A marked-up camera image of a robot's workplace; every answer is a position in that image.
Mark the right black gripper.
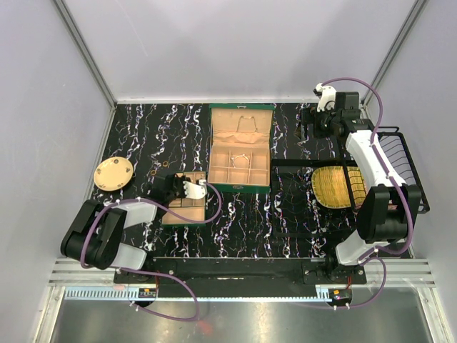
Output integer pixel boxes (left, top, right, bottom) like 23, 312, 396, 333
293, 104, 340, 141

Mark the silver pearl bracelet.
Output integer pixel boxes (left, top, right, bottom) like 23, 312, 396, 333
230, 153, 251, 169

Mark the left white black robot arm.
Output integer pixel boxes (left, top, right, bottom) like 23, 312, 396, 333
60, 174, 191, 283

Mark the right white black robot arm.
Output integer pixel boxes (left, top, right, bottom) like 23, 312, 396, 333
301, 84, 421, 284

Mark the beige jewelry tray insert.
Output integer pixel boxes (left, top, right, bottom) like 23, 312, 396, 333
161, 171, 206, 227

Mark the green jewelry box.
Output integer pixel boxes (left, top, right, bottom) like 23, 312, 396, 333
208, 104, 275, 194

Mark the woven bamboo tray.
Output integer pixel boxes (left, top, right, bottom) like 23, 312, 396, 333
311, 166, 366, 209

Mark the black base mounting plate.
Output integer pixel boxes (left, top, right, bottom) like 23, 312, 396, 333
114, 257, 368, 287

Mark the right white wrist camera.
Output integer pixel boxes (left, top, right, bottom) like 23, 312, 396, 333
313, 83, 336, 112

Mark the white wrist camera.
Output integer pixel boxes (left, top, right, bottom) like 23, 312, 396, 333
313, 83, 336, 112
183, 179, 207, 200

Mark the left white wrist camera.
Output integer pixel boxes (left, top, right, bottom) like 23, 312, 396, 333
183, 179, 207, 200

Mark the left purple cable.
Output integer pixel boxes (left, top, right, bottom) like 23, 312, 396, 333
80, 180, 223, 322

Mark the black wire dish rack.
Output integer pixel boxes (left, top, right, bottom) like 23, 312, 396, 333
341, 126, 430, 214

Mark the aluminium rail front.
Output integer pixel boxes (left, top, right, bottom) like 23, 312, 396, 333
48, 258, 435, 302

